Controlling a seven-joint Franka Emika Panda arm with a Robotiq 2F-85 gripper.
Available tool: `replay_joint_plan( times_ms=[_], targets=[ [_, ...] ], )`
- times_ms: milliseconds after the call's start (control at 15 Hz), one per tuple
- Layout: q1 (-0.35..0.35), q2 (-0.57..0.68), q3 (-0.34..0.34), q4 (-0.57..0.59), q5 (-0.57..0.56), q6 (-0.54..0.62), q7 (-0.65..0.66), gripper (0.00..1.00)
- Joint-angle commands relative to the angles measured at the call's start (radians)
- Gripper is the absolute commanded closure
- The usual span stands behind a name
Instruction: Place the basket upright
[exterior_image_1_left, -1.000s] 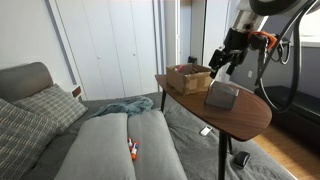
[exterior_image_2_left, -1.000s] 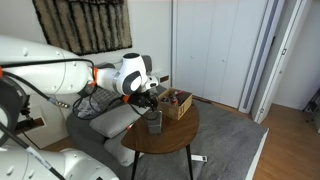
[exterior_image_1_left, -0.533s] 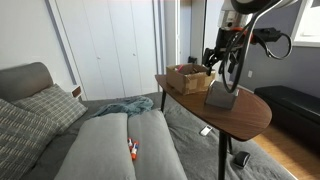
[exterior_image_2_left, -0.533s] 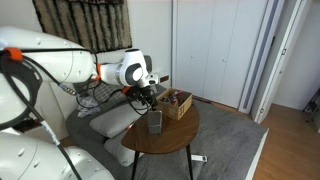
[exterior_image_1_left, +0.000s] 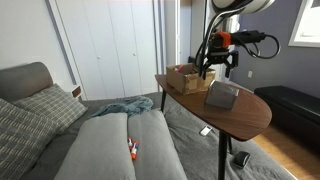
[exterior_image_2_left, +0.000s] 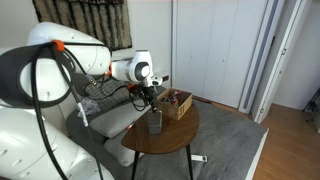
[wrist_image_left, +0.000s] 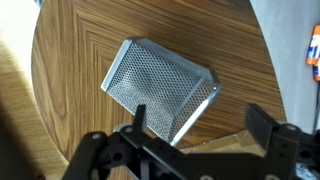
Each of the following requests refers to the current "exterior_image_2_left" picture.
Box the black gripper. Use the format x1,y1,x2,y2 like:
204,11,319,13
132,85,160,115

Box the wooden crate box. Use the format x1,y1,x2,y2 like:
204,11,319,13
155,87,194,121

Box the red items in crate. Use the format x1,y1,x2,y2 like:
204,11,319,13
161,90,184,106

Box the white bedside shelf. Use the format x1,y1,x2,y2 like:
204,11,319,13
161,73,172,88

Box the dark wooden side table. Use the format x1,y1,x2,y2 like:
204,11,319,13
120,99,201,180

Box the light grey large pillow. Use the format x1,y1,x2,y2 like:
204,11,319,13
89,100,153,139

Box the checked grey cushion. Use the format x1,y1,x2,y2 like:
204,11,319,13
87,79,134,111

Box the clear plastic bag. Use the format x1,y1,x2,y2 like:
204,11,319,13
77,97,102,118

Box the white remote control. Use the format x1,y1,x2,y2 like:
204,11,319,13
190,154,208,164

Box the grey sofa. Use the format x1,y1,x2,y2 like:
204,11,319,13
64,74,168,180

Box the white wardrobe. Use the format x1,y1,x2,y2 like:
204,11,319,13
171,0,270,110

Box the grey floor carpet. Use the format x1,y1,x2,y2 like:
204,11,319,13
131,99,270,180

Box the white sliding door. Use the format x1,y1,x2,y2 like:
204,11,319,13
237,0,288,115

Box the white room door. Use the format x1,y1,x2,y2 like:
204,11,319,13
251,0,315,125

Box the dark stand by doorway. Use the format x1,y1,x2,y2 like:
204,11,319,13
302,87,320,135

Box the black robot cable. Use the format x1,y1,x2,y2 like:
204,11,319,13
29,40,105,180

